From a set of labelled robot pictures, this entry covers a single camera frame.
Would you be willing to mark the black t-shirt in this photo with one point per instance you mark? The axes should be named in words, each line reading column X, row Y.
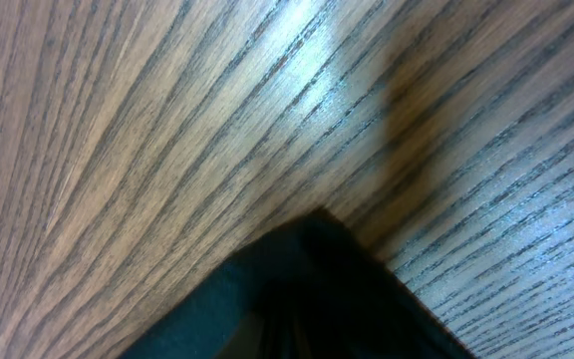
column 305, row 289

